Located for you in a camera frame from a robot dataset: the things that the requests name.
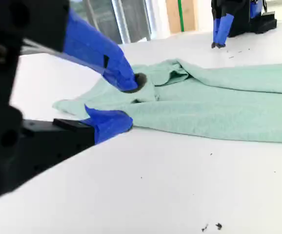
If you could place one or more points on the white window frame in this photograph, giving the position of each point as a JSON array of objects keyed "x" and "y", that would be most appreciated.
[{"x": 131, "y": 19}]

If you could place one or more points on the wooden board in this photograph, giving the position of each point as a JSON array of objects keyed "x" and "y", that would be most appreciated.
[{"x": 181, "y": 14}]

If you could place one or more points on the green rod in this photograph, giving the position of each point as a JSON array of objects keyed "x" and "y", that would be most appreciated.
[{"x": 180, "y": 14}]

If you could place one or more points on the light green t-shirt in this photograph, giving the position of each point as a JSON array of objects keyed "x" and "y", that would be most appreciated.
[{"x": 204, "y": 107}]

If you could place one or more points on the black crumb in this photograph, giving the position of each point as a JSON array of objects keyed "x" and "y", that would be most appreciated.
[
  {"x": 205, "y": 228},
  {"x": 218, "y": 226}
]

